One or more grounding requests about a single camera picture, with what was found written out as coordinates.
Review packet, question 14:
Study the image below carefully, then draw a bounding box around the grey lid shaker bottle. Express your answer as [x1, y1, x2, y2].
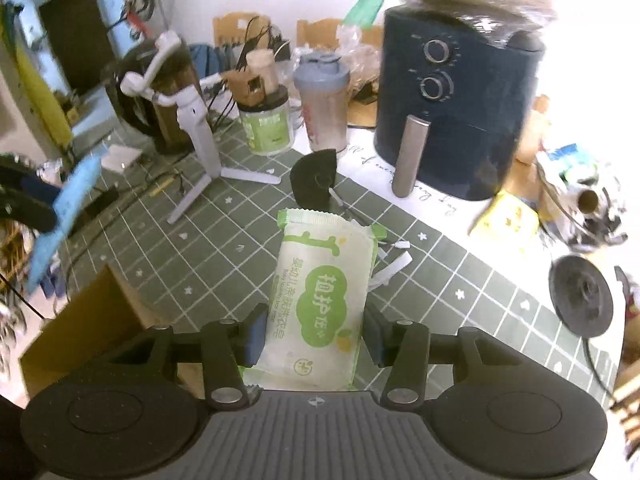
[292, 52, 352, 153]

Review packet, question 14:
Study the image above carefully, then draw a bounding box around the blue green packet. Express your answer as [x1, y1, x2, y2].
[547, 142, 593, 171]

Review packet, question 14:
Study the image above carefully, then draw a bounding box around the crinkled clear plastic wrap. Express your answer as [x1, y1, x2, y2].
[290, 25, 386, 96]

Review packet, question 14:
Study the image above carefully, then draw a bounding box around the yellow cloth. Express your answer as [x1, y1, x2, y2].
[12, 5, 76, 148]

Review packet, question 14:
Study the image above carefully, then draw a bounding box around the yellow wipes packet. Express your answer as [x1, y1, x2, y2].
[469, 191, 541, 253]

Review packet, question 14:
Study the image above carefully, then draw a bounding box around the beige cylinder bottle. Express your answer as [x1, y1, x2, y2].
[247, 50, 278, 93]

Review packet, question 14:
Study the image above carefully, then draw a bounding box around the green grid tablecloth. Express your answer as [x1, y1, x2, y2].
[30, 125, 623, 401]

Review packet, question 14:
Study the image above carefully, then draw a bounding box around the light blue cabinet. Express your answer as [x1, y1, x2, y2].
[0, 0, 171, 101]

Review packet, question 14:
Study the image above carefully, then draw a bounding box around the black folded face mask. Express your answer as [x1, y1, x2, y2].
[290, 149, 340, 206]

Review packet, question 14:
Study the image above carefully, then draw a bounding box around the black kettle base cable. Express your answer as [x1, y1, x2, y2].
[582, 335, 616, 396]

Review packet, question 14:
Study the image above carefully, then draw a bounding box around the black electric kettle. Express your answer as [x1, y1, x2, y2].
[107, 42, 206, 156]

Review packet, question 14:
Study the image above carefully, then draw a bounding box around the glass bowl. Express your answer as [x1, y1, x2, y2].
[535, 160, 628, 253]

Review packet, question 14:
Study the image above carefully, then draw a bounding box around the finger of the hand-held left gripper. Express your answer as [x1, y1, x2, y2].
[0, 194, 59, 234]
[0, 166, 65, 207]

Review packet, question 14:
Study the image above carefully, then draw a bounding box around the tan wooden block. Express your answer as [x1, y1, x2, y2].
[515, 95, 551, 166]

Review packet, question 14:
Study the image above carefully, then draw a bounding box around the blue rubber glove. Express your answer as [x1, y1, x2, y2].
[26, 154, 104, 295]

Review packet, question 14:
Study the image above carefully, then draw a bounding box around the white phone gimbal tripod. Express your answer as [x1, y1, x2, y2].
[120, 31, 283, 226]

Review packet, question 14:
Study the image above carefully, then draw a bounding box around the white power adapter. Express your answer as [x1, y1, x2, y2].
[100, 144, 143, 171]

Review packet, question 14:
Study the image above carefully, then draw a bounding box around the small wooden stick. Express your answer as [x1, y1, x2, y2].
[147, 172, 183, 198]

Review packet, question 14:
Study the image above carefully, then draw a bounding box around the brown cardboard box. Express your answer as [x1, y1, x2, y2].
[19, 262, 173, 401]

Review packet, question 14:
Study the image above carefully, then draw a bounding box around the white charging cable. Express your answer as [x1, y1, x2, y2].
[327, 187, 413, 288]

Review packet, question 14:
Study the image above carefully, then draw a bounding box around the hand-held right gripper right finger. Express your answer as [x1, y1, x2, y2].
[364, 304, 511, 408]

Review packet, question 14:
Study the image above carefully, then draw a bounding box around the green label jar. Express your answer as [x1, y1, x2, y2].
[237, 87, 296, 157]

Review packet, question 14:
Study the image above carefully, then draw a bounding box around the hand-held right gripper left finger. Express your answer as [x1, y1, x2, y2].
[120, 304, 268, 408]

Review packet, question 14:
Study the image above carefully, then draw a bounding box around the dark blue air fryer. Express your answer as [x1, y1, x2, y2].
[372, 5, 546, 203]

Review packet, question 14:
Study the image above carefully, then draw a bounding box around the green white soap packet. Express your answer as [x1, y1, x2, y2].
[240, 208, 388, 391]

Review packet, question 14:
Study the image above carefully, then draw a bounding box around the black round kettle base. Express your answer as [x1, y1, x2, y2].
[548, 255, 615, 338]

